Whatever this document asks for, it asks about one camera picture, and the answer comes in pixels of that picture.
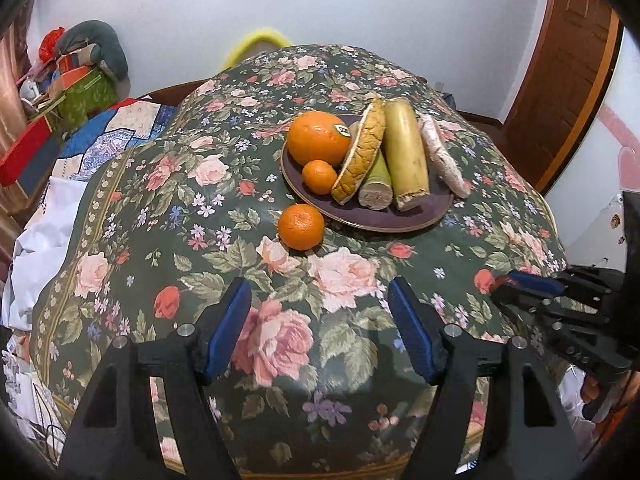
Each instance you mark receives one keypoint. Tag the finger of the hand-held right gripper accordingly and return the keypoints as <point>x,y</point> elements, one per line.
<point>537,282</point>
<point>560,327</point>

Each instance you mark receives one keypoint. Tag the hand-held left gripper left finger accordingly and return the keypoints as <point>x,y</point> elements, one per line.
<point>227,330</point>

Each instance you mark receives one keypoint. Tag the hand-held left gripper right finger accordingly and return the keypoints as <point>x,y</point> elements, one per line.
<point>412,330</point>

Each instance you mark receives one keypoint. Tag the purple plate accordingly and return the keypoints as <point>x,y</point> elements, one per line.
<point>425,210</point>

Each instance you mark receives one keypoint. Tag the small tangerine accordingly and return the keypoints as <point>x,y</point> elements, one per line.
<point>301,227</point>
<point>320,177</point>

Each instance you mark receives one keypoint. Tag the yellow-green sugarcane piece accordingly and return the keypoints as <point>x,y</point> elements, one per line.
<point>407,155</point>
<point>377,190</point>

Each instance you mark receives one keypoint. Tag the brown bread slice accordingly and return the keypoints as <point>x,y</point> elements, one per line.
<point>365,145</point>

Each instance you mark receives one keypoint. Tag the large orange with sticker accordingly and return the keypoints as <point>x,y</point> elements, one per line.
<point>315,137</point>

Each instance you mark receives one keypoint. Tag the white wardrobe door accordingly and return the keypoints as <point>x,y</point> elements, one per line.
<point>600,185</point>

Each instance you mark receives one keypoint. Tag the floral tablecloth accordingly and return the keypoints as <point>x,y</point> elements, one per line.
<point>150,240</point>

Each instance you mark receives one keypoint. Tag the brown wooden door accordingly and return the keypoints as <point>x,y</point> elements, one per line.
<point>565,85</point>

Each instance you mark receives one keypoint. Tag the grey backpack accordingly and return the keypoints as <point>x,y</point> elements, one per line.
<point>448,100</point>

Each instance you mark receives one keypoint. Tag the white bed sheet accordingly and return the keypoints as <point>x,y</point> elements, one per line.
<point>45,240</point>

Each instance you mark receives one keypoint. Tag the blue patchwork quilt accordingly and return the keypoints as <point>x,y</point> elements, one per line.
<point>100,135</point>

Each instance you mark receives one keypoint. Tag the red box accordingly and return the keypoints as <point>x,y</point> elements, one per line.
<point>25,152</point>

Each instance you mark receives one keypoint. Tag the green patterned box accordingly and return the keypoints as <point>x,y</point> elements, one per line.
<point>85,97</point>

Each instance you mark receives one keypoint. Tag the orange gift box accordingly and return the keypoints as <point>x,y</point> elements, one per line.
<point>75,72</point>

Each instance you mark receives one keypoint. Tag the grey plush pillow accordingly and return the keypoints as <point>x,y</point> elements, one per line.
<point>110,50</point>

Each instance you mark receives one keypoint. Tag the white plastic appliance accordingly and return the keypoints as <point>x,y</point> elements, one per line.
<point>30,92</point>

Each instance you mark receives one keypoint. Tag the red plastic bag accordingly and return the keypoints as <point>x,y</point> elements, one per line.
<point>50,45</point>

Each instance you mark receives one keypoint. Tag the pink pleated curtain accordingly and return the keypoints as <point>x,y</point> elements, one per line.
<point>10,70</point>

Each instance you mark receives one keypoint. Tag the wooden bed frame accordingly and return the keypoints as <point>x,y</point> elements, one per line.
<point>165,92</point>

